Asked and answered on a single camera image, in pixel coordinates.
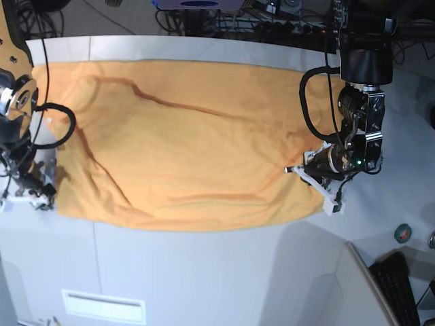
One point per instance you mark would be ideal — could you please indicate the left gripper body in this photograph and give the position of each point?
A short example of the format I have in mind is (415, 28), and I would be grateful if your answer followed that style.
(329, 163)

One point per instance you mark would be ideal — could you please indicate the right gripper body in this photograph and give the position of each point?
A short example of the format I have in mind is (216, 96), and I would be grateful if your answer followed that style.
(39, 180)

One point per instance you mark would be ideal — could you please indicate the yellow t-shirt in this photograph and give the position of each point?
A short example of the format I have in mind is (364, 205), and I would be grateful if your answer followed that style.
(180, 146)

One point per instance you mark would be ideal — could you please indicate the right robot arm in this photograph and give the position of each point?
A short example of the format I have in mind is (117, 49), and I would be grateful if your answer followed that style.
(19, 99)

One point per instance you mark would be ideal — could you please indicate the green tape roll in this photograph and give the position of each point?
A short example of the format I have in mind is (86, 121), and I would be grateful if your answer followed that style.
(403, 233)

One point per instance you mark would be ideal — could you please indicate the yellow pencil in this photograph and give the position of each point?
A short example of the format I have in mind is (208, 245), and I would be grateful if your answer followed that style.
(56, 321)

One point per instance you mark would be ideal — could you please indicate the black keyboard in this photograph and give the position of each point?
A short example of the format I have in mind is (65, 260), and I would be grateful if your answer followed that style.
(391, 276)

